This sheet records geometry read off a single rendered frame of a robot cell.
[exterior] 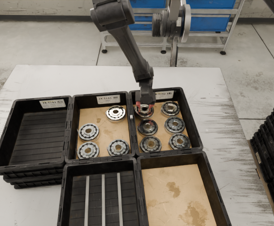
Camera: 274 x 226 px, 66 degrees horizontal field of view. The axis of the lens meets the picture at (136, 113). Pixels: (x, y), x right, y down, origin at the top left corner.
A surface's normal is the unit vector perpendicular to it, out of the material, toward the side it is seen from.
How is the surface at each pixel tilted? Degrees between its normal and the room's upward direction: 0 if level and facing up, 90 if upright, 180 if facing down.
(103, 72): 0
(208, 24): 90
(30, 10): 90
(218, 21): 90
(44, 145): 0
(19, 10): 90
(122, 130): 0
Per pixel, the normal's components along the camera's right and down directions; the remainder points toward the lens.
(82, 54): 0.00, -0.64
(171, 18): -0.02, 0.77
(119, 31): 0.08, 0.95
